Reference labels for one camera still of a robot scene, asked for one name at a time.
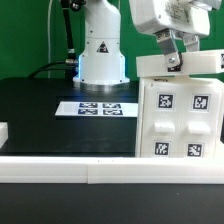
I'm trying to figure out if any white marker sheet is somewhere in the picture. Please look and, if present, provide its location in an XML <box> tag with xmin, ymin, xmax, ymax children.
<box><xmin>55</xmin><ymin>101</ymin><xmax>138</xmax><ymax>117</ymax></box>

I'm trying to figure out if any white cabinet door panel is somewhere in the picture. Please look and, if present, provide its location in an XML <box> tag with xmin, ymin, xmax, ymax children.
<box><xmin>141</xmin><ymin>87</ymin><xmax>180</xmax><ymax>158</ymax></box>
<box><xmin>181</xmin><ymin>87</ymin><xmax>223</xmax><ymax>158</ymax></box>

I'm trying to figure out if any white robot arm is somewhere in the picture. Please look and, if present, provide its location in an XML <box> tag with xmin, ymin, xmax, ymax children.
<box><xmin>60</xmin><ymin>0</ymin><xmax>220</xmax><ymax>91</ymax></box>

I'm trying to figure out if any white cabinet box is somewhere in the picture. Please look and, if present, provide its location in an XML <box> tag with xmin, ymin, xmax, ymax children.
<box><xmin>136</xmin><ymin>77</ymin><xmax>224</xmax><ymax>158</ymax></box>

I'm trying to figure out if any white cabinet top block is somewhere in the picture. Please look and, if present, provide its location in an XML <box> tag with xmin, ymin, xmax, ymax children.
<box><xmin>136</xmin><ymin>49</ymin><xmax>224</xmax><ymax>77</ymax></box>

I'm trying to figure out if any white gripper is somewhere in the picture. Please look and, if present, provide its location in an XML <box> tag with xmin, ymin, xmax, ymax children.
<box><xmin>129</xmin><ymin>0</ymin><xmax>210</xmax><ymax>72</ymax></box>

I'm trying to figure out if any black cable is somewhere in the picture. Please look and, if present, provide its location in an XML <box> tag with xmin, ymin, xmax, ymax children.
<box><xmin>28</xmin><ymin>0</ymin><xmax>79</xmax><ymax>79</ymax></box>

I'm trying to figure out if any white frame border wall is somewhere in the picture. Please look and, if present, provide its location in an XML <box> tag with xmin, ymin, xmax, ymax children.
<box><xmin>0</xmin><ymin>122</ymin><xmax>224</xmax><ymax>185</ymax></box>

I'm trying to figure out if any white cable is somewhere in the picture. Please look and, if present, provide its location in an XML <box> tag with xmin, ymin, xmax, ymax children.
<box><xmin>47</xmin><ymin>0</ymin><xmax>54</xmax><ymax>79</ymax></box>

